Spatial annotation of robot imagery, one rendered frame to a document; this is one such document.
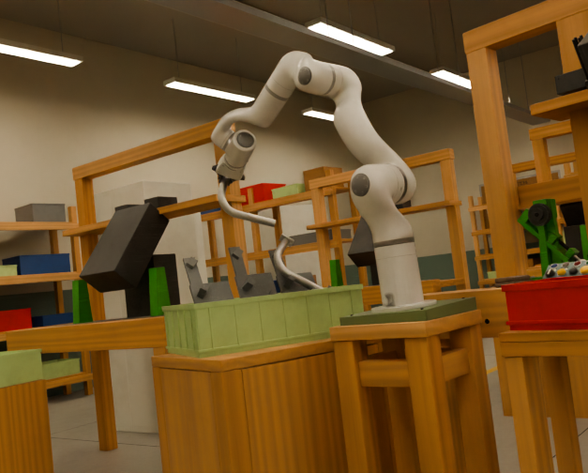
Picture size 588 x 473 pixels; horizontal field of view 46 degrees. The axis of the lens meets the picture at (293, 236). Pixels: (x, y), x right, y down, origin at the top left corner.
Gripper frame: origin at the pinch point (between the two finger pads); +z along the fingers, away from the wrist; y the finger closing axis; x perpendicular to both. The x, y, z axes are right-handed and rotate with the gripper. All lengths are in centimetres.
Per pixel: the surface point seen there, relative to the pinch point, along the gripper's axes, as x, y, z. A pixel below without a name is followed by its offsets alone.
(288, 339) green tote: 61, -33, -21
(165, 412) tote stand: 89, -3, 9
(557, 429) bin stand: 79, -99, -72
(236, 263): 31.5, -12.7, 1.1
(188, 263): 36.8, 4.1, 2.0
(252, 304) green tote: 54, -18, -25
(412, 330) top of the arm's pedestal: 66, -51, -76
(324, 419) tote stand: 83, -50, -23
